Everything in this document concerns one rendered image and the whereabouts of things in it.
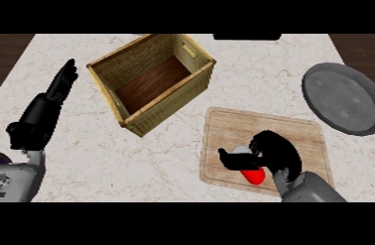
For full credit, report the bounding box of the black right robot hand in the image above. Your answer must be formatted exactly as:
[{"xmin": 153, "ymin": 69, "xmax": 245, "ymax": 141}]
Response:
[{"xmin": 217, "ymin": 130, "xmax": 304, "ymax": 184}]

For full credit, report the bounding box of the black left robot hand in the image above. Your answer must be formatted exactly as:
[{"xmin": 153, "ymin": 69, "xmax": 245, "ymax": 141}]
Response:
[{"xmin": 4, "ymin": 59, "xmax": 81, "ymax": 152}]

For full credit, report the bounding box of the red can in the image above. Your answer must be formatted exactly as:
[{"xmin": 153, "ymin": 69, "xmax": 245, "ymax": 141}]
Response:
[{"xmin": 230, "ymin": 145, "xmax": 267, "ymax": 186}]

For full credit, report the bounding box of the wooden cutting board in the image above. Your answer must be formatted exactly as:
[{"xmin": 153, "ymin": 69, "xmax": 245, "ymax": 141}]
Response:
[{"xmin": 199, "ymin": 106, "xmax": 335, "ymax": 197}]

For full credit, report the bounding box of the square wicker basket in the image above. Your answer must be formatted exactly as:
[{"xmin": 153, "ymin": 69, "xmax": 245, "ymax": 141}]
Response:
[{"xmin": 85, "ymin": 34, "xmax": 218, "ymax": 138}]

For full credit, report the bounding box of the dark grey round pan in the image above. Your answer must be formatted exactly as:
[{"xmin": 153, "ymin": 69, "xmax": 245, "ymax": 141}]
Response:
[{"xmin": 299, "ymin": 61, "xmax": 375, "ymax": 137}]

